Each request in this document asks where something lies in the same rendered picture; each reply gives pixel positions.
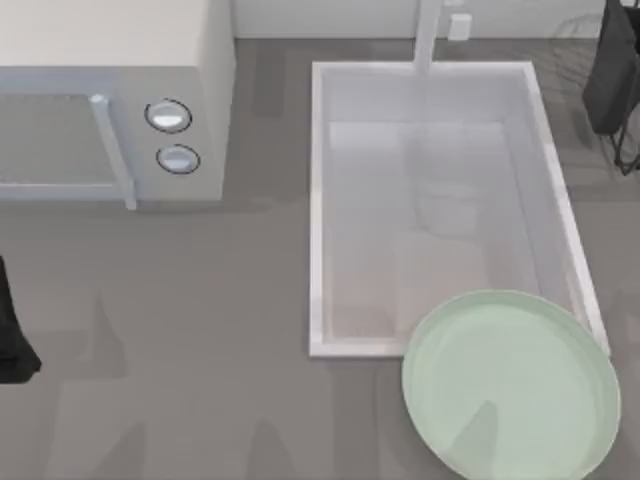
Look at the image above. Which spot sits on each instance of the white sink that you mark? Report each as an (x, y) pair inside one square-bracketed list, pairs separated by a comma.
[(365, 210)]

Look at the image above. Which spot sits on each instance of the small microwave knob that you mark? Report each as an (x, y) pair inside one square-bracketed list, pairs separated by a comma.
[(178, 159)]

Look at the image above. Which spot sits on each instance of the pale microwave oven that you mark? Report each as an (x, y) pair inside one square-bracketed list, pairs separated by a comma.
[(210, 100)]

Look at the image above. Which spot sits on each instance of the large microwave knob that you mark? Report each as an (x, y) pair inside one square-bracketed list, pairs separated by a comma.
[(168, 116)]

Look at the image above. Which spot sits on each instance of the tall white tap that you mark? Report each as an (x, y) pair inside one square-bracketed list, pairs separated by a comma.
[(426, 35)]

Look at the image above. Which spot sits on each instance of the pale green plate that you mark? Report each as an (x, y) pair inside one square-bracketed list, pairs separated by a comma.
[(510, 385)]

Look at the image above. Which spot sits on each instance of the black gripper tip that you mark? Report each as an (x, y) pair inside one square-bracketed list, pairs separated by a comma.
[(11, 330)]

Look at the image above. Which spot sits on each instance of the black chair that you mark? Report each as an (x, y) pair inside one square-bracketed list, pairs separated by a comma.
[(612, 75)]

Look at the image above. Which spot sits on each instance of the white wall socket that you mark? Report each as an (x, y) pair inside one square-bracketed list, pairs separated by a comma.
[(459, 26)]

